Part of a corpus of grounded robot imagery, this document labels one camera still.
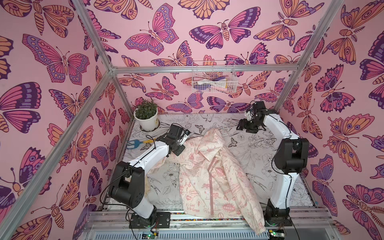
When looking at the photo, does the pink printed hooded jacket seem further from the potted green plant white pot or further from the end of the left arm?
the potted green plant white pot

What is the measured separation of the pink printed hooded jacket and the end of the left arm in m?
0.03

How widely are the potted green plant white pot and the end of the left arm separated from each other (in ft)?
1.08

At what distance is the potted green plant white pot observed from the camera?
1.02m

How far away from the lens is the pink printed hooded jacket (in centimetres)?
74

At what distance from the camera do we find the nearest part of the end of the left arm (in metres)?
0.65

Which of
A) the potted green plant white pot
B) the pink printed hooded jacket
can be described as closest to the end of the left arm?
the pink printed hooded jacket

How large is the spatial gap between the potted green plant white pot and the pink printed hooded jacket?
0.31m
